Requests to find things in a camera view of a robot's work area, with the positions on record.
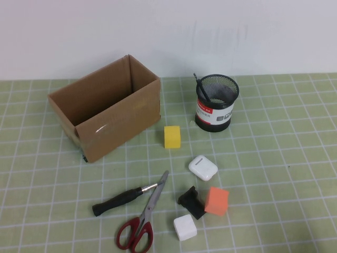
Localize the yellow foam block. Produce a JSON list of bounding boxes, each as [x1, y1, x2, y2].
[[163, 125, 182, 150]]

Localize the white earbud case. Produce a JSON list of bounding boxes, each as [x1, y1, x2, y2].
[[187, 155, 219, 182]]

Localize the black pen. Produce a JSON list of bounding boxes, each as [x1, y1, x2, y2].
[[193, 73, 211, 102]]

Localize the white foam block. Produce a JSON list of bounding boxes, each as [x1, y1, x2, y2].
[[173, 214, 198, 241]]

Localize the orange foam block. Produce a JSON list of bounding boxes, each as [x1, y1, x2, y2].
[[204, 187, 230, 217]]

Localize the black mesh pen holder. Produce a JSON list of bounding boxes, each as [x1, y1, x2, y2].
[[194, 74, 240, 133]]

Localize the black-handled screwdriver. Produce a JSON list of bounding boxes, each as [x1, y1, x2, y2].
[[91, 183, 158, 218]]

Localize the black plastic bracket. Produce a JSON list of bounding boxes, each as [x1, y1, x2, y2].
[[177, 186, 206, 221]]

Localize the red-handled scissors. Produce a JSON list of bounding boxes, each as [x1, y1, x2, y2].
[[116, 170, 170, 253]]

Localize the brown cardboard box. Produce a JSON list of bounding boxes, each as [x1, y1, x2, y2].
[[47, 54, 162, 163]]

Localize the green grid cutting mat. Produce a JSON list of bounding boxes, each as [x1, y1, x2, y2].
[[0, 73, 337, 253]]

